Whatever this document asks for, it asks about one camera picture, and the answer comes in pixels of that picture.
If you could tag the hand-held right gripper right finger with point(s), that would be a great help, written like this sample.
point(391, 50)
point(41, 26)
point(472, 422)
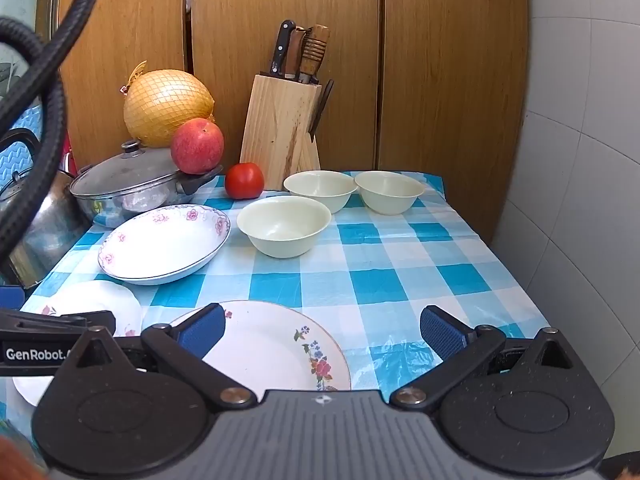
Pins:
point(442, 332)

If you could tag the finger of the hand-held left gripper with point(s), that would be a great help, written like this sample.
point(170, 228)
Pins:
point(10, 299)
point(50, 321)

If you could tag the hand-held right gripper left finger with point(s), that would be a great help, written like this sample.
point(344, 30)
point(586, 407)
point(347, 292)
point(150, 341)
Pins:
point(202, 331)

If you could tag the small white floral plate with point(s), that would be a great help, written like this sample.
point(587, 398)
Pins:
point(90, 297)

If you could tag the gold rim colourful flower plate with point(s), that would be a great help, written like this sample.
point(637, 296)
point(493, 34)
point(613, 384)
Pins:
point(270, 345)

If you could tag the pink floral deep plate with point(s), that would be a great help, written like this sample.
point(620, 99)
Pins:
point(165, 245)

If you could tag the cream bowl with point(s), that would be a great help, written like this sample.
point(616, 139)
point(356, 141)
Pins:
point(282, 225)
point(390, 190)
point(320, 190)

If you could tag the steel kettle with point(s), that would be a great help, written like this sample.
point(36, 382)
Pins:
point(45, 230)

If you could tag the blue white checkered tablecloth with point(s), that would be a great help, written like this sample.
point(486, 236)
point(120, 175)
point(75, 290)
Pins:
point(400, 260)

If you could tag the steel pot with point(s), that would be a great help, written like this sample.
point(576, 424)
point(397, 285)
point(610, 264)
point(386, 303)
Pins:
point(110, 207)

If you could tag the red tomato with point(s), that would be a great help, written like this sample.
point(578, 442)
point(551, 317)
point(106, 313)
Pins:
point(244, 180)

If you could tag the red box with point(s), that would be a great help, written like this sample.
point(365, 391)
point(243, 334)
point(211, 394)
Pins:
point(66, 150)

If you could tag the glass pot lid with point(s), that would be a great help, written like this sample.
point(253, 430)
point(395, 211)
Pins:
point(125, 172)

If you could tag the blue foam mat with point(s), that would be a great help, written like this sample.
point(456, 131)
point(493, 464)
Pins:
point(25, 117)

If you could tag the red apple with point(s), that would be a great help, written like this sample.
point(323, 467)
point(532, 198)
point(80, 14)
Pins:
point(197, 147)

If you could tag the wooden knife block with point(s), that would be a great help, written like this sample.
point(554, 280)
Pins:
point(275, 130)

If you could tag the pomelo in yellow net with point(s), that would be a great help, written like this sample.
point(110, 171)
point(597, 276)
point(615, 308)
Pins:
point(165, 105)

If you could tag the wooden door panel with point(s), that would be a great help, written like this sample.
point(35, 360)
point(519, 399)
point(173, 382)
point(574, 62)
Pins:
point(125, 25)
point(450, 85)
point(235, 25)

